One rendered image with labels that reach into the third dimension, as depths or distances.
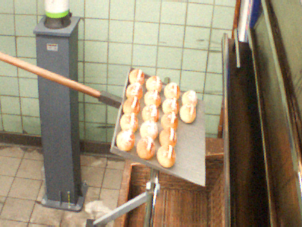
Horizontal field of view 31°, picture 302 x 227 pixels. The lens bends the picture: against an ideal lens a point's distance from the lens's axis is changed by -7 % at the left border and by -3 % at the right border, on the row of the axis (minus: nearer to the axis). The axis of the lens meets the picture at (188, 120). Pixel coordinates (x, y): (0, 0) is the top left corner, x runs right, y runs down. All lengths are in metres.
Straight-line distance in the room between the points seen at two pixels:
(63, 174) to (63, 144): 0.23
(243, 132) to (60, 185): 1.82
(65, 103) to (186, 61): 0.85
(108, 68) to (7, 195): 1.05
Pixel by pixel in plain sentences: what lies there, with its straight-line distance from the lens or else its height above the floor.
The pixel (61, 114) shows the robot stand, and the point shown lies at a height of 0.69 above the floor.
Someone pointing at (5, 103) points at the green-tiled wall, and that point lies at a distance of 3.88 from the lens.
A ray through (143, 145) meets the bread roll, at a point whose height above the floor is 1.24.
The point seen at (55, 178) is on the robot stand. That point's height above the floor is 0.22.
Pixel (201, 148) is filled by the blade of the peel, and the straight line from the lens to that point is 2.19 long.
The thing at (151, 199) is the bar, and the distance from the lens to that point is 1.87.
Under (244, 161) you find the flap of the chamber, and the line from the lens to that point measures 1.70.
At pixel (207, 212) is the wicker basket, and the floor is 0.59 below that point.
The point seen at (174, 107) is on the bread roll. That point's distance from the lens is 2.24.
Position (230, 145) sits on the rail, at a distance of 1.70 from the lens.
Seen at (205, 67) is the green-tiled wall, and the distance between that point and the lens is 3.49.
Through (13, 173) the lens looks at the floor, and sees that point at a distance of 3.82.
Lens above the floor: 2.45
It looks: 35 degrees down
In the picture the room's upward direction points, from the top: 6 degrees clockwise
